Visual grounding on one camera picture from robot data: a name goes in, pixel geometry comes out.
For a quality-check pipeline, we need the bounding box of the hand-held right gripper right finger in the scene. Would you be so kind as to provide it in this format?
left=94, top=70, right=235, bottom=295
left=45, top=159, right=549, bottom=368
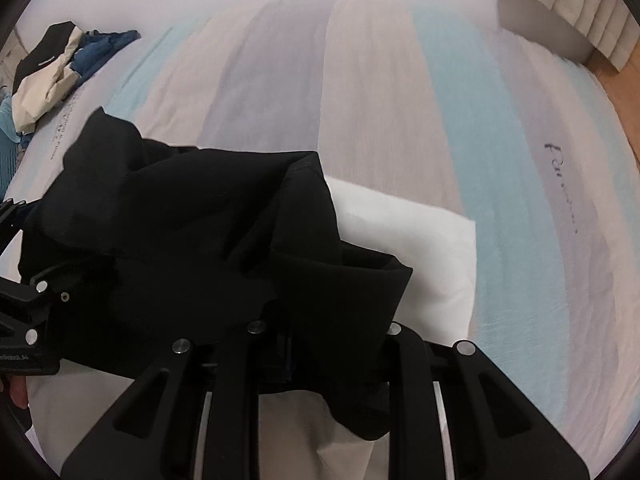
left=379, top=322, right=587, bottom=480

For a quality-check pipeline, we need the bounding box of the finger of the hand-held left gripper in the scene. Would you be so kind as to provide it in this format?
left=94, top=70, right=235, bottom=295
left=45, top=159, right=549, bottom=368
left=0, top=199, right=27, bottom=252
left=0, top=276, right=72, bottom=349

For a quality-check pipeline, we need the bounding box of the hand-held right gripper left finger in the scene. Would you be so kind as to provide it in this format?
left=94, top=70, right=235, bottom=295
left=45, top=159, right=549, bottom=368
left=60, top=320, right=293, bottom=480

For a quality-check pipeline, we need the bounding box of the black and white jacket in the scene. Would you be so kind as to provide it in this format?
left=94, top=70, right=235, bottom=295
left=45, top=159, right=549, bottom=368
left=20, top=106, right=478, bottom=480

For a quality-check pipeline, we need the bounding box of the person's left hand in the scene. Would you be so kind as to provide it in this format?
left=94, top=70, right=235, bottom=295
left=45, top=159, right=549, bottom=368
left=0, top=377, right=30, bottom=412

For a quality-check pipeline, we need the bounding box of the blue ribbed suitcase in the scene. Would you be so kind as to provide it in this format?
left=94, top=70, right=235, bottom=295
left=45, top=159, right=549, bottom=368
left=0, top=92, right=28, bottom=196

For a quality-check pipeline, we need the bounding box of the black and beige jacket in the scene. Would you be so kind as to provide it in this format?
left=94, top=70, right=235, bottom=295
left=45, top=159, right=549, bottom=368
left=11, top=20, right=87, bottom=133

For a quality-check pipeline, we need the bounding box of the blue clothing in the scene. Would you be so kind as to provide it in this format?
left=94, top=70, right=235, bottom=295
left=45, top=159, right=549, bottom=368
left=70, top=29, right=142, bottom=83

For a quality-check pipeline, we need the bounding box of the striped bed sheet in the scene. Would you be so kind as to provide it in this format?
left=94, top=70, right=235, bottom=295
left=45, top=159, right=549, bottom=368
left=0, top=0, right=632, bottom=466

